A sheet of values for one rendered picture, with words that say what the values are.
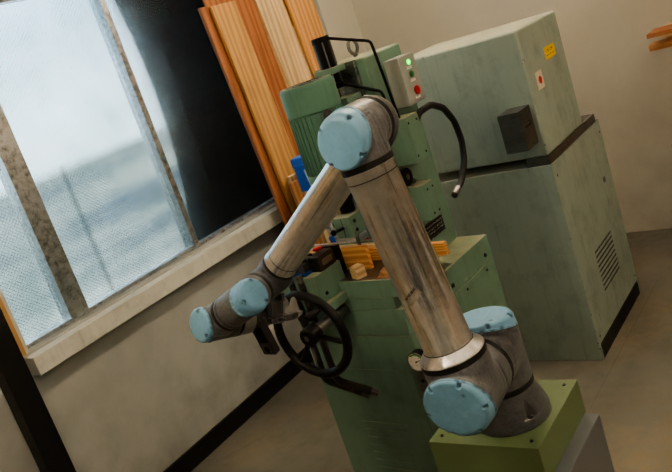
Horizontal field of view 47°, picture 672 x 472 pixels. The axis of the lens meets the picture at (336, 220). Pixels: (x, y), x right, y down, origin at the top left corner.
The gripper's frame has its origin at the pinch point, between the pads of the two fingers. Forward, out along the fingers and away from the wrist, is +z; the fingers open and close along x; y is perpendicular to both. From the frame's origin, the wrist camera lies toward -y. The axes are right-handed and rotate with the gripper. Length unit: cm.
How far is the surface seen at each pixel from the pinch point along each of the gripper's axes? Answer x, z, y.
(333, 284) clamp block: 3.4, 20.2, 6.6
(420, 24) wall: 101, 235, 145
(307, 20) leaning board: 127, 162, 144
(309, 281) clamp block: 5.7, 12.0, 8.5
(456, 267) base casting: -18, 58, 7
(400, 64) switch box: -13, 45, 75
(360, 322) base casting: 0.1, 27.4, -6.2
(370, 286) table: -8.6, 23.3, 5.2
